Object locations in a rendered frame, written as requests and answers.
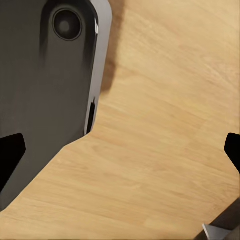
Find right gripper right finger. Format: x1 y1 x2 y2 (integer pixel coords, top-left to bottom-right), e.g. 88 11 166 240
224 133 240 173

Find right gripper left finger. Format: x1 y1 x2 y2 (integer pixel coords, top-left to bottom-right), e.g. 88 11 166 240
0 133 26 193

